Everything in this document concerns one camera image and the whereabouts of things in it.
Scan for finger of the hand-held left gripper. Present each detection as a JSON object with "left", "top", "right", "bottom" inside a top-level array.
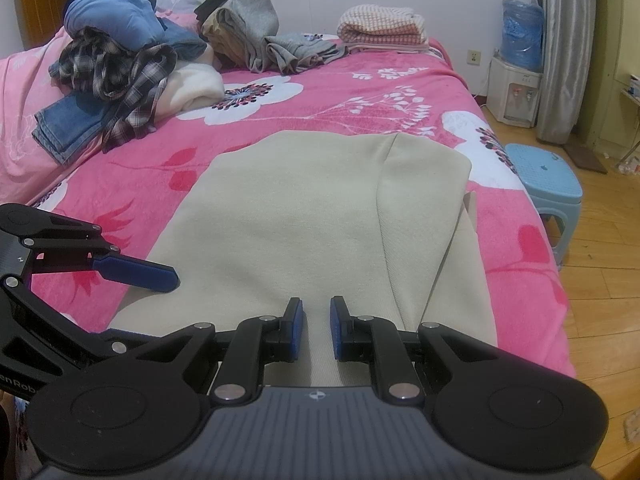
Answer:
[
  {"left": 27, "top": 209, "right": 180, "bottom": 294},
  {"left": 7, "top": 276, "right": 166, "bottom": 368}
]

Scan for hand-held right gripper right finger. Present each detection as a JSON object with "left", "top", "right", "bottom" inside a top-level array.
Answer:
[{"left": 329, "top": 295, "right": 499, "bottom": 406}]

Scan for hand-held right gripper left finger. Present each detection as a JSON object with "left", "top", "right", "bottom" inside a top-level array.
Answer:
[{"left": 133, "top": 297, "right": 305, "bottom": 406}]

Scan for beige zip jacket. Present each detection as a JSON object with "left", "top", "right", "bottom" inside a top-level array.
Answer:
[{"left": 107, "top": 130, "right": 498, "bottom": 388}]

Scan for blue jeans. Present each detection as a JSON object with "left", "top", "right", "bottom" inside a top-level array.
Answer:
[{"left": 32, "top": 90, "right": 131, "bottom": 166}]

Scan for plaid shirt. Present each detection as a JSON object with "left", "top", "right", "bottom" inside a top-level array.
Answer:
[{"left": 49, "top": 27, "right": 178, "bottom": 153}]

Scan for white fleece cloth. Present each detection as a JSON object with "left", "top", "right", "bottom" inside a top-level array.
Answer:
[{"left": 155, "top": 62, "right": 226, "bottom": 118}]

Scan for pink floral blanket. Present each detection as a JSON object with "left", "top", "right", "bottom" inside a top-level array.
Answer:
[{"left": 0, "top": 20, "right": 576, "bottom": 480}]

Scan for tan garment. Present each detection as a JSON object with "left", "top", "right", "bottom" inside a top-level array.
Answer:
[{"left": 200, "top": 7, "right": 241, "bottom": 66}]

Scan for blue plastic stool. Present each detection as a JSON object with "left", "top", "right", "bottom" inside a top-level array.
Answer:
[{"left": 504, "top": 142, "right": 583, "bottom": 268}]

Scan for pale floral pillow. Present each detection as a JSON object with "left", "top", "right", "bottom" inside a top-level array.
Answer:
[{"left": 150, "top": 0, "right": 211, "bottom": 18}]

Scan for grey garment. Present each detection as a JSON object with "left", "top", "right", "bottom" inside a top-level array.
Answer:
[{"left": 220, "top": 0, "right": 348, "bottom": 75}]

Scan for white water dispenser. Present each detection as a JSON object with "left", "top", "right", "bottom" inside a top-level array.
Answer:
[{"left": 487, "top": 55, "right": 543, "bottom": 128}]

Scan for dark floor mat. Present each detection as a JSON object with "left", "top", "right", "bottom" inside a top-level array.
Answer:
[{"left": 565, "top": 137, "right": 608, "bottom": 175}]

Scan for pink checked towel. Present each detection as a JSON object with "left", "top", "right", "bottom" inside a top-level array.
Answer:
[{"left": 337, "top": 5, "right": 431, "bottom": 53}]

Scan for blue water bottle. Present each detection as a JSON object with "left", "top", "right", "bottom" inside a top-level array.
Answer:
[{"left": 501, "top": 0, "right": 546, "bottom": 73}]

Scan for grey curtain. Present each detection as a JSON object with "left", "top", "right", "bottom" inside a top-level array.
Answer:
[{"left": 530, "top": 0, "right": 598, "bottom": 143}]

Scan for pale green wardrobe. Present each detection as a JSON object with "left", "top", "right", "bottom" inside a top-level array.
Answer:
[{"left": 575, "top": 0, "right": 640, "bottom": 161}]

